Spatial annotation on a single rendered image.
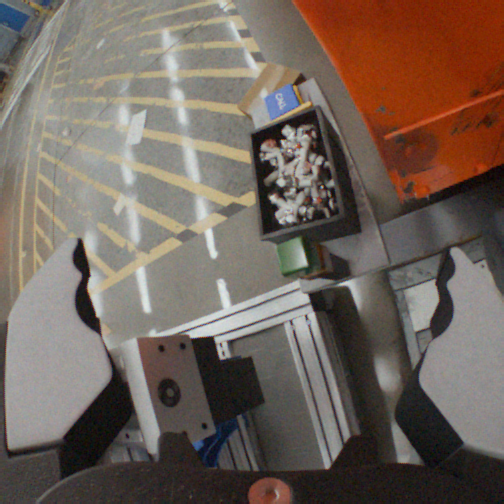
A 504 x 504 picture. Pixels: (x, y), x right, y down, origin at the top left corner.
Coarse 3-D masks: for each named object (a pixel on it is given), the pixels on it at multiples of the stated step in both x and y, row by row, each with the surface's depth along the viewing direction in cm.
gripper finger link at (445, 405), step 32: (448, 256) 10; (448, 288) 8; (480, 288) 8; (448, 320) 7; (480, 320) 7; (448, 352) 6; (480, 352) 6; (416, 384) 6; (448, 384) 5; (480, 384) 5; (416, 416) 5; (448, 416) 5; (480, 416) 4; (416, 448) 5; (448, 448) 4; (480, 448) 4
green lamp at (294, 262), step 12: (288, 240) 38; (300, 240) 37; (312, 240) 39; (276, 252) 38; (288, 252) 37; (300, 252) 37; (312, 252) 38; (288, 264) 37; (300, 264) 36; (312, 264) 36; (288, 276) 38; (300, 276) 40
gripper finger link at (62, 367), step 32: (64, 256) 9; (32, 288) 8; (64, 288) 8; (32, 320) 7; (64, 320) 7; (32, 352) 6; (64, 352) 6; (96, 352) 6; (32, 384) 5; (64, 384) 5; (96, 384) 5; (32, 416) 4; (64, 416) 5; (96, 416) 5; (128, 416) 6; (32, 448) 4; (96, 448) 5
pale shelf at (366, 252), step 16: (304, 96) 64; (320, 96) 62; (256, 112) 70; (256, 128) 69; (336, 128) 59; (352, 160) 56; (352, 176) 56; (368, 208) 54; (368, 224) 53; (336, 240) 56; (352, 240) 54; (368, 240) 53; (352, 256) 54; (368, 256) 53; (384, 256) 51; (352, 272) 54; (368, 272) 53; (304, 288) 58; (320, 288) 57
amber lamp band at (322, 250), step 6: (318, 246) 41; (324, 246) 43; (318, 252) 41; (324, 252) 42; (324, 258) 41; (324, 264) 40; (330, 264) 42; (324, 270) 40; (330, 270) 42; (306, 276) 41; (312, 276) 41; (318, 276) 43
